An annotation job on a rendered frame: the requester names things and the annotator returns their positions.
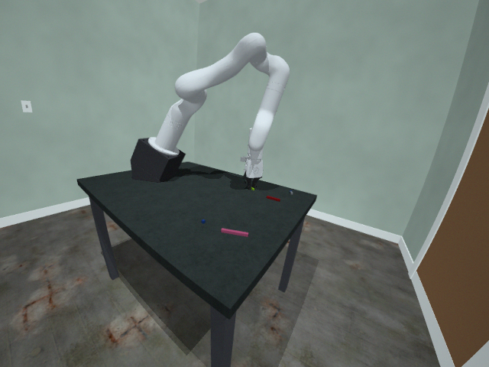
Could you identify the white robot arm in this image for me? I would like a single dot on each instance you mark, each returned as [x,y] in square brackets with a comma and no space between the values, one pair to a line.
[251,48]

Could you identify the pink rod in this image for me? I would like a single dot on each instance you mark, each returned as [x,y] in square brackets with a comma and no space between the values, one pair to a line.
[233,232]

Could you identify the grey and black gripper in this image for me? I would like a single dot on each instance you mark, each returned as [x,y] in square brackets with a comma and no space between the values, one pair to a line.
[253,169]

